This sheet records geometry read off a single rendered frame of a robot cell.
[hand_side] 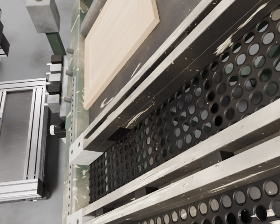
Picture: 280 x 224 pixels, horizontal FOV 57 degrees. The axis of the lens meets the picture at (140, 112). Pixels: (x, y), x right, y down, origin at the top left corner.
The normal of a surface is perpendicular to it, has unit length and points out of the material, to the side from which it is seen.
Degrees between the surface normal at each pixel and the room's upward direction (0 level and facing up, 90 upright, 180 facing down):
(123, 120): 90
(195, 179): 58
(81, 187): 32
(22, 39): 0
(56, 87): 0
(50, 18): 90
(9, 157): 0
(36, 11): 90
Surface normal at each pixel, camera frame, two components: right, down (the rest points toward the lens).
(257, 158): -0.84, -0.19
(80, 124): 0.53, -0.47
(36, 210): 0.00, -0.50
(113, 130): 0.10, 0.86
